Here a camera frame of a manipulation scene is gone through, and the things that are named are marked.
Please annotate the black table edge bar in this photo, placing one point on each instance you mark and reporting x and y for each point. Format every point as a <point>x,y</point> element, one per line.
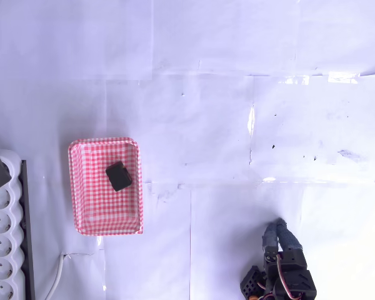
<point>28,234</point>

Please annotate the small black cube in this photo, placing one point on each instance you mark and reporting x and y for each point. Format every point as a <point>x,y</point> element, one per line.
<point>119,176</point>

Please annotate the red checkered tray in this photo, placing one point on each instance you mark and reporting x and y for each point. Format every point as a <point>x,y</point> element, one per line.
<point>93,206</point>

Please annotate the white multi-socket power strip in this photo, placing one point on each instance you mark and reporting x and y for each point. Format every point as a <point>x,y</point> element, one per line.
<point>1,237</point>

